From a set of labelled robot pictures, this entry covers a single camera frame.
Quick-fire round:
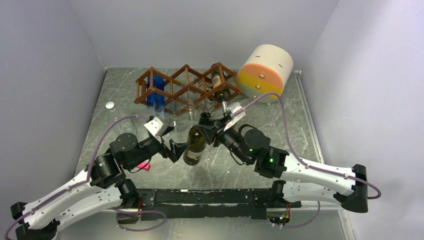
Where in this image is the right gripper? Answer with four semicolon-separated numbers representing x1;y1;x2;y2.
197;116;252;165

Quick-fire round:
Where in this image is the dark green wine bottle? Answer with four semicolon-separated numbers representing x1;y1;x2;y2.
183;112;211;166

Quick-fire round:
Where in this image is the clear tall glass bottle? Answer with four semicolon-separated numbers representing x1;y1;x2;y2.
165;100;182;132

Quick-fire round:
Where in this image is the brown wooden wine rack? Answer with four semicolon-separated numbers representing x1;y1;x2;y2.
133;62;242;113

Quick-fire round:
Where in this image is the olive green wine bottle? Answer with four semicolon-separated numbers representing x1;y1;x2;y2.
210;68;231;113

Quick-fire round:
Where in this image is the blue square bottle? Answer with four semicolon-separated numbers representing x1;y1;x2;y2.
146;74;165;118

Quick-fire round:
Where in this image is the clear square labelled liquor bottle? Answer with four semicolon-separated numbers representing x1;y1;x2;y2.
197;82;215;113

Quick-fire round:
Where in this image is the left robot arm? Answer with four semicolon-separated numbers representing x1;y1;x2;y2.
10;133;188;240

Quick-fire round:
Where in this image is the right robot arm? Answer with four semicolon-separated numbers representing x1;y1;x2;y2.
197;121;369;213

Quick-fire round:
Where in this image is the silver round bottle cap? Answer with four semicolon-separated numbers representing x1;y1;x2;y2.
105;101;115;110

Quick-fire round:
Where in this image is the pink plastic tool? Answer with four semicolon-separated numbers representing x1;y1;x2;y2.
136;162;151;171

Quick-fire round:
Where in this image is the cream orange yellow cylinder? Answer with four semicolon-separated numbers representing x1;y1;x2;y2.
237;44;294;99

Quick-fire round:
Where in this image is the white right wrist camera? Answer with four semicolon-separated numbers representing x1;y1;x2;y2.
224;102;246;132

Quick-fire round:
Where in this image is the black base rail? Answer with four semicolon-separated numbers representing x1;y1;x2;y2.
105;188;345;221

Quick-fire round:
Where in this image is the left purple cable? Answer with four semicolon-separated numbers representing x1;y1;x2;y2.
3;114;152;240

